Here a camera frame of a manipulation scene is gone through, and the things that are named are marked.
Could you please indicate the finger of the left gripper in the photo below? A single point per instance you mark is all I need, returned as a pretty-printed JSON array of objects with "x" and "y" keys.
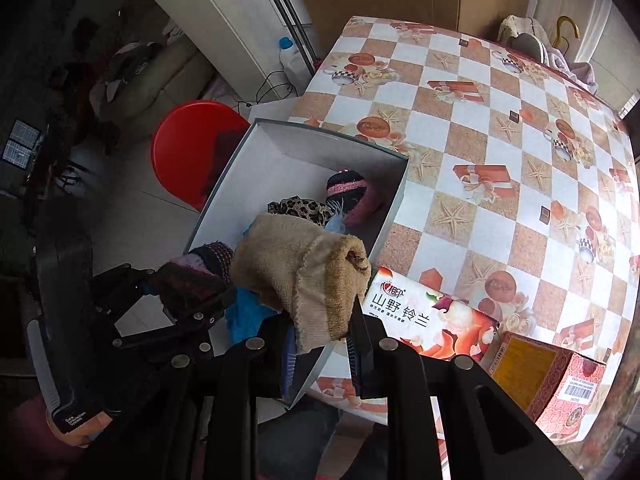
[{"x": 206, "y": 310}]

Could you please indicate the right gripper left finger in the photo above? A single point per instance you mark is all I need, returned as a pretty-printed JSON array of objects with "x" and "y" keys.
[{"x": 257, "y": 367}]

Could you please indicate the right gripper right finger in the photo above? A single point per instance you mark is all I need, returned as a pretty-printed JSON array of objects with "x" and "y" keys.
[{"x": 446, "y": 419}]

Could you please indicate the dark maroon scrunchie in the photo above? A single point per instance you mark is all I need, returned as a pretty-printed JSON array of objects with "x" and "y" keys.
[{"x": 199, "y": 272}]

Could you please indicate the beige fuzzy sock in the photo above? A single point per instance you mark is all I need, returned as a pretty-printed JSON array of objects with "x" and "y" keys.
[{"x": 314, "y": 275}]

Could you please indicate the leopard print scrunchie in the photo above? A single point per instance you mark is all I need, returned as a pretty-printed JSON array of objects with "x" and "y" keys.
[{"x": 310, "y": 210}]

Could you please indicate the pink knitted sock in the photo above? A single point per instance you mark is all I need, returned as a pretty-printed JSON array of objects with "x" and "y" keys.
[{"x": 353, "y": 197}]

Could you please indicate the light blue fluffy fabric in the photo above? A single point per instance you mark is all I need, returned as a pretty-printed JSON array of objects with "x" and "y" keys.
[{"x": 336, "y": 223}]

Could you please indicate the red patterned carton box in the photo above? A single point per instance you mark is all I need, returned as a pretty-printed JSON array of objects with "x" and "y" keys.
[{"x": 554, "y": 386}]

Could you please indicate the floral tissue box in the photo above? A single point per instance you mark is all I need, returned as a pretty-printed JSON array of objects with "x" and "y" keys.
[{"x": 430, "y": 322}]

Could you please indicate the red plastic stool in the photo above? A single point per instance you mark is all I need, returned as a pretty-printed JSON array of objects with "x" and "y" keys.
[{"x": 191, "y": 147}]

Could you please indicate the green sofa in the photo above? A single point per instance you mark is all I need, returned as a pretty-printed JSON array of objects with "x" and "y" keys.
[{"x": 149, "y": 78}]

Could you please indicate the checkered patterned tablecloth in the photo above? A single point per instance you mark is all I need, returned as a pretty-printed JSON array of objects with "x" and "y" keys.
[{"x": 522, "y": 198}]

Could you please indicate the white plastic bottle blue cap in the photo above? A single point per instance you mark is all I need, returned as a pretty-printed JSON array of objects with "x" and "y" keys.
[{"x": 293, "y": 65}]

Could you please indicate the white cabinet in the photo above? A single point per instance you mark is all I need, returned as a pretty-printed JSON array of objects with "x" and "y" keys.
[{"x": 240, "y": 38}]

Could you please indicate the red handled mop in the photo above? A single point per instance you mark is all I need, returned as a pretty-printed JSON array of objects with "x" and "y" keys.
[{"x": 298, "y": 34}]

